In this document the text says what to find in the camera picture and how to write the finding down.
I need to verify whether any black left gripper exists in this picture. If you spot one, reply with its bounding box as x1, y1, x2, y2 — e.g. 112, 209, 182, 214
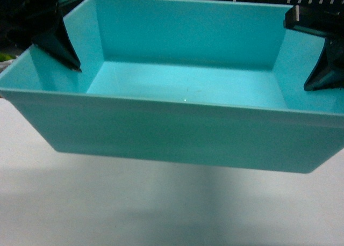
1, 0, 82, 72

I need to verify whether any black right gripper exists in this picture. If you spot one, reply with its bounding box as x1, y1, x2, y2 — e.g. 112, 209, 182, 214
284, 5, 343, 91

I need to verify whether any light teal plastic box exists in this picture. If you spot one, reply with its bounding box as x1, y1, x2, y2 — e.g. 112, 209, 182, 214
1, 0, 343, 173

